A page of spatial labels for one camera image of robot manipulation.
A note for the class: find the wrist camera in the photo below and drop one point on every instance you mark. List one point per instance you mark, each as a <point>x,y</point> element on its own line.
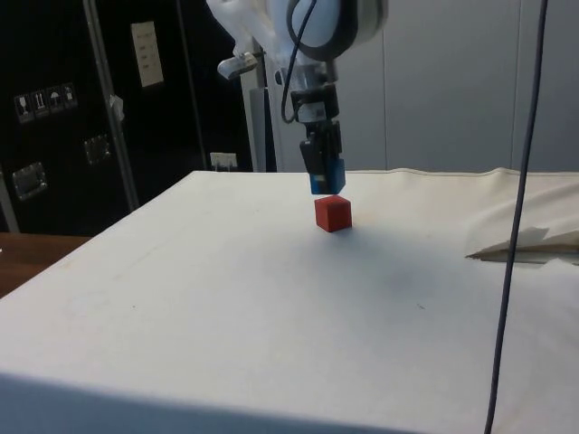
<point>235,65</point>

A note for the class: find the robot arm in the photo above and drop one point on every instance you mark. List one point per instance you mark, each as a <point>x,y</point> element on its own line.
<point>316,22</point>

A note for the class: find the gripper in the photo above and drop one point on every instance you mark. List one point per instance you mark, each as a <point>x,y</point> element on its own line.
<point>316,104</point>

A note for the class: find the black cabinet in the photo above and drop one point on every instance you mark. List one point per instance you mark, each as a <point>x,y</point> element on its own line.
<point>54,158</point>

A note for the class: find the red cube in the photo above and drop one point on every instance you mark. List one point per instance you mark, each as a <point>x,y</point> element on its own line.
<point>332,214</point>

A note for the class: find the blue cube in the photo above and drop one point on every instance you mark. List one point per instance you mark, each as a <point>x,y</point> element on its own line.
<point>337,177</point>

